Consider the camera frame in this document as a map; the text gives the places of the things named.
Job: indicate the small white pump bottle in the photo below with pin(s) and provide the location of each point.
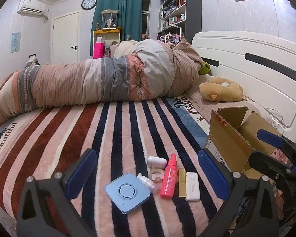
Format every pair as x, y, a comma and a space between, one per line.
148, 183

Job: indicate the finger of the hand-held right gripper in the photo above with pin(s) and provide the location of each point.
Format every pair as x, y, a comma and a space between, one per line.
270, 137
264, 161

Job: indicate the small wall poster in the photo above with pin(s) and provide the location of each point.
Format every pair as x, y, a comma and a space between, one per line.
15, 42

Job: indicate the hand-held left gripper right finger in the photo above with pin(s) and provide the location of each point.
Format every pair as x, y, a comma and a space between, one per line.
212, 175

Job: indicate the green plush toy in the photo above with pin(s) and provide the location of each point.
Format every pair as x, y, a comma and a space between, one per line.
205, 68

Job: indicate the pink bag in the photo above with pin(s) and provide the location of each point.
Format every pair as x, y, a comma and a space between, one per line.
98, 50

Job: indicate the white bed headboard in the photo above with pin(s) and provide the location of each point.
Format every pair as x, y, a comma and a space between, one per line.
256, 66

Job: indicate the teal curtain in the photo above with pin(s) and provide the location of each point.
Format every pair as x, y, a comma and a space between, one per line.
116, 12

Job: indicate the white rectangular box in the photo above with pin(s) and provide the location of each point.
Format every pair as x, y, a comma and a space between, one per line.
192, 186

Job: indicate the white oval case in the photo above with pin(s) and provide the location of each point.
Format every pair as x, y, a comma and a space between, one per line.
156, 162

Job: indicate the clear tape roll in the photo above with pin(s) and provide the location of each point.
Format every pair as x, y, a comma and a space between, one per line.
156, 175

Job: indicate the blue square device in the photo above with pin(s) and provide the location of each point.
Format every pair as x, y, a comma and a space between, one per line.
127, 193

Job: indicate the white door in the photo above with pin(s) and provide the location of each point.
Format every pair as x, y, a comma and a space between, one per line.
65, 38

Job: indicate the glass display case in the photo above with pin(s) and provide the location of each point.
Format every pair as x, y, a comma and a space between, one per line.
109, 19

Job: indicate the round wall clock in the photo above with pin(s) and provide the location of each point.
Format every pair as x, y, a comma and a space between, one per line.
89, 3

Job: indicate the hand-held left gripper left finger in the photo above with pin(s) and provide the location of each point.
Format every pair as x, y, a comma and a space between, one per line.
80, 175

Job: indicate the black bookshelf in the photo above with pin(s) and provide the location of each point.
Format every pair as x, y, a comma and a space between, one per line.
180, 12

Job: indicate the cardboard box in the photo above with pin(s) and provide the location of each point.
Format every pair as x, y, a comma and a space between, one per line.
227, 138

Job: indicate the striped bed blanket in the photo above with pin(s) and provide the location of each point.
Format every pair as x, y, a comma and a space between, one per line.
128, 133

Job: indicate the yellow cabinet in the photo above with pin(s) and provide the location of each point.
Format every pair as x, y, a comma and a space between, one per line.
106, 35

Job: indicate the pink spray bottle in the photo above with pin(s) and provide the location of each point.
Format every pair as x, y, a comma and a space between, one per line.
169, 180

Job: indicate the brown plush toy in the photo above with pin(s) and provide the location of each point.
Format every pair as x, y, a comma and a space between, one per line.
219, 88

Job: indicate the gold rectangular box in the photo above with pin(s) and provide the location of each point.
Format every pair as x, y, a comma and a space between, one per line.
182, 182

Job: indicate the white air conditioner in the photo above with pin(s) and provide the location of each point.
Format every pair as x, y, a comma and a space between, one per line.
32, 8

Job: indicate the rolled striped quilt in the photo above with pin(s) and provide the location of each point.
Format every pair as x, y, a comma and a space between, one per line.
88, 79

